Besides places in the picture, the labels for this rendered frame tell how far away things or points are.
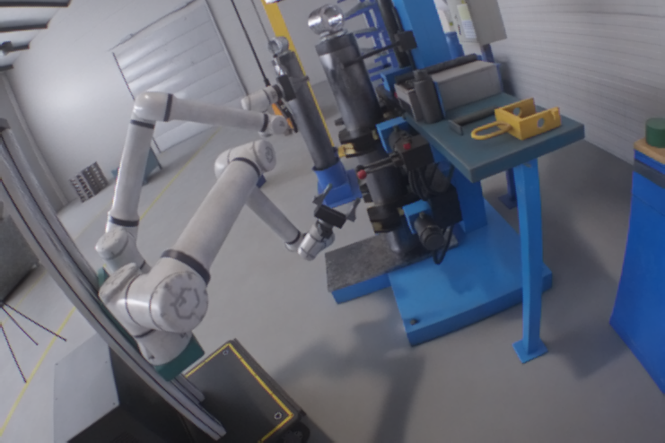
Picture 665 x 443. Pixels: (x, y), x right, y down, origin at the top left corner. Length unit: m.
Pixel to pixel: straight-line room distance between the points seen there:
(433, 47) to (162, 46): 12.20
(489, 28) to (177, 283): 2.00
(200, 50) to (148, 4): 2.80
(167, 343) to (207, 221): 0.38
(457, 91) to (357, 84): 0.55
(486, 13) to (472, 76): 0.77
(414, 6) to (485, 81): 0.56
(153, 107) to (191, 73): 11.73
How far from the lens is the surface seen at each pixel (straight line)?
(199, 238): 0.98
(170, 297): 0.86
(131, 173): 1.59
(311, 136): 3.19
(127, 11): 14.27
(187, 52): 13.16
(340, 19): 1.86
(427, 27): 1.85
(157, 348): 1.10
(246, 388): 1.70
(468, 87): 1.49
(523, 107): 1.22
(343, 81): 1.78
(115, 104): 14.75
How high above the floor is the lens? 1.50
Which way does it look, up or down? 24 degrees down
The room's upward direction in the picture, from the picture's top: 23 degrees counter-clockwise
